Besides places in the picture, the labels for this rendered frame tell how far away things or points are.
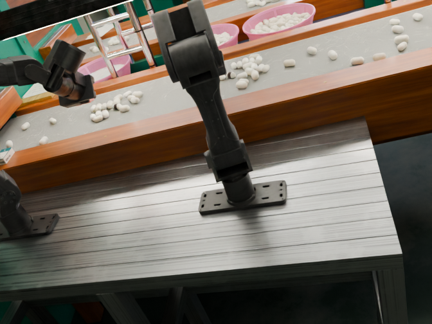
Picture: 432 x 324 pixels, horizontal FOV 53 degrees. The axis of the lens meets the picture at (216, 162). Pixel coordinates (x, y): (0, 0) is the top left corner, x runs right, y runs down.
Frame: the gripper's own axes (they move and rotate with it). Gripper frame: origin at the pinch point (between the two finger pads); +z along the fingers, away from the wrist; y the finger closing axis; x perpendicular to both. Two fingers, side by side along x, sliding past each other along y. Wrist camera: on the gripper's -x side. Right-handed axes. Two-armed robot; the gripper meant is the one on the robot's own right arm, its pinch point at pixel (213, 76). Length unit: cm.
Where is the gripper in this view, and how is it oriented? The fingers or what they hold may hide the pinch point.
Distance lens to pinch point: 123.4
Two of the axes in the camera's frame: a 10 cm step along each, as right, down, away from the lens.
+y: -9.6, 2.2, 2.0
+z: 2.2, 0.8, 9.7
